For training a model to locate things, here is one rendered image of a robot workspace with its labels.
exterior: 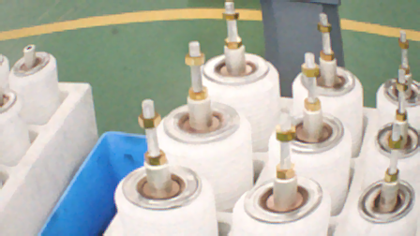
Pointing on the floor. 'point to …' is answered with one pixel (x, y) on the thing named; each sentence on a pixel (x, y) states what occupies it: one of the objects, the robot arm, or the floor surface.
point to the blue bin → (97, 186)
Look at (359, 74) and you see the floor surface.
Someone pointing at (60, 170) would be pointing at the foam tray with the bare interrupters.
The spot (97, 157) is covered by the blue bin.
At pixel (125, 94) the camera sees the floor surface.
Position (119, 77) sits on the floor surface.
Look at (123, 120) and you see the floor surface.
